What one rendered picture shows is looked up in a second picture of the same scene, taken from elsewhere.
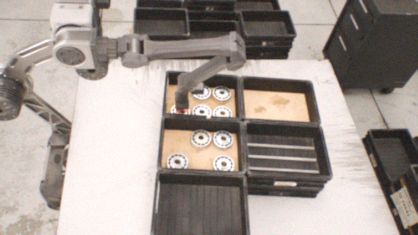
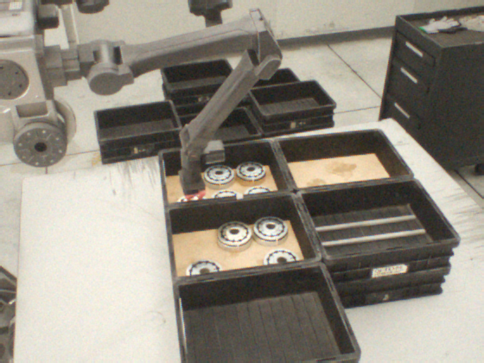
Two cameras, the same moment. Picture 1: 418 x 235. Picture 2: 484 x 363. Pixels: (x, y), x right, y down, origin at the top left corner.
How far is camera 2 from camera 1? 0.46 m
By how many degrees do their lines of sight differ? 16
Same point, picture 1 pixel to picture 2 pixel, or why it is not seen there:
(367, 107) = not seen: hidden behind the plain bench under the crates
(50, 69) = not seen: outside the picture
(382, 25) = (448, 65)
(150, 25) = (121, 132)
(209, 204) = (273, 326)
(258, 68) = not seen: hidden behind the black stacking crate
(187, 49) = (189, 43)
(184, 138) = (207, 241)
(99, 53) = (50, 66)
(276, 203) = (383, 315)
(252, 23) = (270, 105)
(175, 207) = (217, 342)
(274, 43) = (307, 123)
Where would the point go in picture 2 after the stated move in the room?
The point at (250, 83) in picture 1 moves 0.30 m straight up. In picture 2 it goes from (291, 149) to (296, 72)
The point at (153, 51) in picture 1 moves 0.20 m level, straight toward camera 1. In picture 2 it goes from (137, 55) to (151, 98)
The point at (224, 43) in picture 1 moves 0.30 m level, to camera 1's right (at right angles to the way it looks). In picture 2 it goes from (245, 24) to (378, 22)
